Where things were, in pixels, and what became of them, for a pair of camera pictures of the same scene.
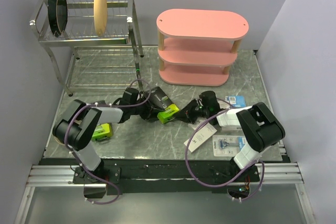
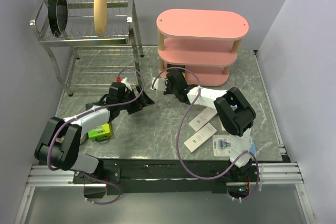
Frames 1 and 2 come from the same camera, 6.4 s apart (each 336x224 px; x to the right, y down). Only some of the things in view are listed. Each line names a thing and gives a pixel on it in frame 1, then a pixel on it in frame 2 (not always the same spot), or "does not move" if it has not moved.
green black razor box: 102,132 does not move
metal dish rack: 83,59 does not move
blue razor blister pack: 228,146 does not move
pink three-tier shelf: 196,46 does not move
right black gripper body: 194,110 → 170,90
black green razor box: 167,109 → 182,71
